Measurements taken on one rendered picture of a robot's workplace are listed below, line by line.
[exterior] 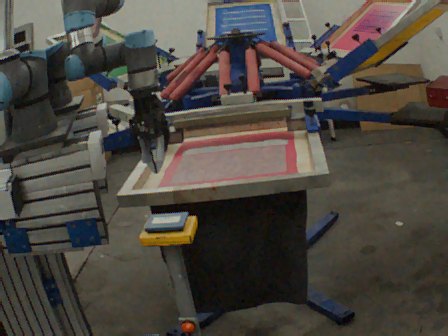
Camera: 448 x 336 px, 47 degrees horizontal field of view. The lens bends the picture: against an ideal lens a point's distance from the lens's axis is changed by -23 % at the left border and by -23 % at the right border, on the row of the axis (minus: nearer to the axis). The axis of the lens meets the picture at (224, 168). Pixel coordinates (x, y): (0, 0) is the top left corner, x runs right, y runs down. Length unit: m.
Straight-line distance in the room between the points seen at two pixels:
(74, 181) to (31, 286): 0.50
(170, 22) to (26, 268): 4.97
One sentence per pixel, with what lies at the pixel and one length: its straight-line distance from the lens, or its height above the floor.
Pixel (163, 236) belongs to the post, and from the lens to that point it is 1.51.
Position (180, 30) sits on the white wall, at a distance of 6.42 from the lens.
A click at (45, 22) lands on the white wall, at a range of 6.90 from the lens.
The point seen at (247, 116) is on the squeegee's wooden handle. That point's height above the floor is 1.05.
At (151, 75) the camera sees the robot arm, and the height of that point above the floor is 1.33.
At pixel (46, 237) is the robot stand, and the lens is 1.54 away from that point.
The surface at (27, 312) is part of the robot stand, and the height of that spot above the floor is 0.67.
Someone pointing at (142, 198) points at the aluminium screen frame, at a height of 0.98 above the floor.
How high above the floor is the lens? 1.48
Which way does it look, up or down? 15 degrees down
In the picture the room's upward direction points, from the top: 8 degrees counter-clockwise
